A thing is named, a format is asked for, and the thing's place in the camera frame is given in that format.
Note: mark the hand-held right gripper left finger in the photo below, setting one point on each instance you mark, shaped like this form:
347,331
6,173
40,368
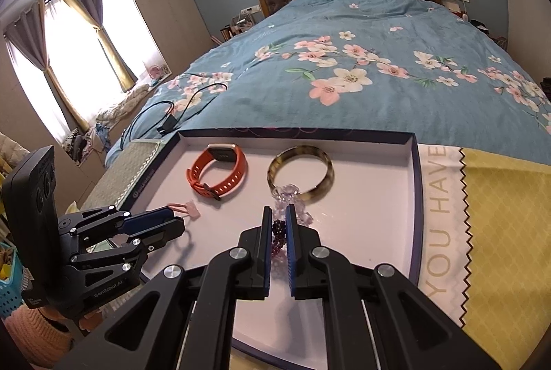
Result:
267,258

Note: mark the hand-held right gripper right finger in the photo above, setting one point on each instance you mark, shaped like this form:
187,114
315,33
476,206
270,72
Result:
292,258

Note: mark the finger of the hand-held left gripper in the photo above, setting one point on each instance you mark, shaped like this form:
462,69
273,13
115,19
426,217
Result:
165,233
146,219

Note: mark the pink hair clip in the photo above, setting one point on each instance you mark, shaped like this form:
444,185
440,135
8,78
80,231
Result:
189,208

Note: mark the dark blue box tray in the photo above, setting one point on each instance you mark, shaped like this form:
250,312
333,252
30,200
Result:
353,202

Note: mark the orange smartwatch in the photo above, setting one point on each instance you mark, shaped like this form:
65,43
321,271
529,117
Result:
224,172

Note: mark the tortoiseshell bangle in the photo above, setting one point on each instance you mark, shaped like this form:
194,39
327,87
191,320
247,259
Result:
325,169

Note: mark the person's left hand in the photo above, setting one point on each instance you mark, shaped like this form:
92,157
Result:
91,321

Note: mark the white quilted jacket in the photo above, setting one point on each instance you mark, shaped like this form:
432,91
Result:
9,163

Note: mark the turquoise plastic basket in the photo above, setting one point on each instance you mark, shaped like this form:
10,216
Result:
9,288

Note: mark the pile of light clothes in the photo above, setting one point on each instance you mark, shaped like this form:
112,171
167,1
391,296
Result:
116,111

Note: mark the small pink fan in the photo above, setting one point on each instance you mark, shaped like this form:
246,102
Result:
156,70

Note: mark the blue floral duvet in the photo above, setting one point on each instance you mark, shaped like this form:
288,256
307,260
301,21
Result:
344,64

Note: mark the group of cosmetics bottles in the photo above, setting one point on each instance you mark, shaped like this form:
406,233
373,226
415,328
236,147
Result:
236,27

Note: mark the beige wardrobe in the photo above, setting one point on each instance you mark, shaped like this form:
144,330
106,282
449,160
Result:
172,8

